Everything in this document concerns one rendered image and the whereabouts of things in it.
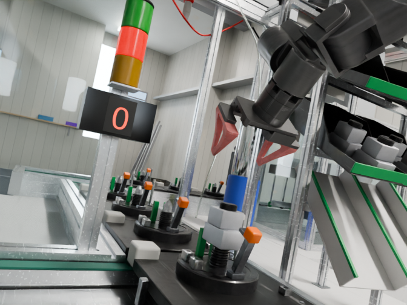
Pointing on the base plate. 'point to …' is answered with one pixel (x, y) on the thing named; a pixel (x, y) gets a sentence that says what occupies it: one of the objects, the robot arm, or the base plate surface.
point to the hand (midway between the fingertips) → (238, 155)
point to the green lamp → (137, 15)
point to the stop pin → (142, 291)
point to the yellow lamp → (126, 70)
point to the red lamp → (132, 42)
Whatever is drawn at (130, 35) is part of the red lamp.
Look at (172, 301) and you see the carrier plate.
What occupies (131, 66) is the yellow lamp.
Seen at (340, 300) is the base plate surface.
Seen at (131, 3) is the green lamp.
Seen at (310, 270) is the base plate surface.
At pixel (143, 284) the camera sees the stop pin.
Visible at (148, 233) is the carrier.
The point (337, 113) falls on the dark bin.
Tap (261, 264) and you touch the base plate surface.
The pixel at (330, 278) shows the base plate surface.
